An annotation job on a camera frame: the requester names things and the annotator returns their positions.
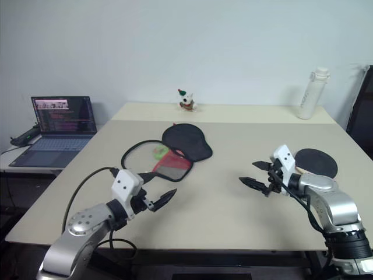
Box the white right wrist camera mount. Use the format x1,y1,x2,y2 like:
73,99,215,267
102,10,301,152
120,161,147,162
270,144,298,182

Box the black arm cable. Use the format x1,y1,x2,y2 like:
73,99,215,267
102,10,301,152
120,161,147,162
278,174,332,235
62,166,138,261

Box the black handheld controller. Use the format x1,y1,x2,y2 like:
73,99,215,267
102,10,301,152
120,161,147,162
10,123,42,147

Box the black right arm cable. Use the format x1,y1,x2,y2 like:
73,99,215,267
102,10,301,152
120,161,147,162
278,174,332,235

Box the open blue laptop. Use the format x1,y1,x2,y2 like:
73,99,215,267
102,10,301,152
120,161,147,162
8,95,98,169

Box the thin grey cable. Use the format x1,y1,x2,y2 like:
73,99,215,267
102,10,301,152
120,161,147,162
0,143,30,156

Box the small green round charm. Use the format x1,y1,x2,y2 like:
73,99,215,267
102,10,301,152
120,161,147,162
153,145,170,160

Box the white water bottle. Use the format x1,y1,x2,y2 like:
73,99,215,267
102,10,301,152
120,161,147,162
296,66,332,120

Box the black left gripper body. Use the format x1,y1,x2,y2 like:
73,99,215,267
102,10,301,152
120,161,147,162
130,188,155,215

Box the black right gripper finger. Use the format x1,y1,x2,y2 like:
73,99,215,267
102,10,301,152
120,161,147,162
238,176,270,195
251,160,273,172

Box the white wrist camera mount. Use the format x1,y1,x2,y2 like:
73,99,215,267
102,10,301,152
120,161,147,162
111,170,144,220
270,144,298,182

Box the black table frame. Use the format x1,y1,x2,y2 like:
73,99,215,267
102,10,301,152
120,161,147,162
86,248,330,280

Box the white dog plush toy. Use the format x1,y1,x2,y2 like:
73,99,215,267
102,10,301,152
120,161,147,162
176,88,200,113

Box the black paddle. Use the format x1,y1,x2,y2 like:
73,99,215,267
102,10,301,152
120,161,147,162
294,148,339,178

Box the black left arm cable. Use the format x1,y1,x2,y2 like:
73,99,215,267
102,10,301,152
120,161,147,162
62,166,138,261

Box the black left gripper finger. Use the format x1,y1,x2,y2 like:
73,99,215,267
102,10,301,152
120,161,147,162
136,171,161,186
151,188,178,212

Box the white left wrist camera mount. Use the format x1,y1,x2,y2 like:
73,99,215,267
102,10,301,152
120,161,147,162
111,170,144,220

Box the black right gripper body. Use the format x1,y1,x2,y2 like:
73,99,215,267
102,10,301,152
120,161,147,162
263,159,290,197

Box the black office chair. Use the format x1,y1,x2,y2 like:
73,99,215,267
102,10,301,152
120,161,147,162
345,64,373,162

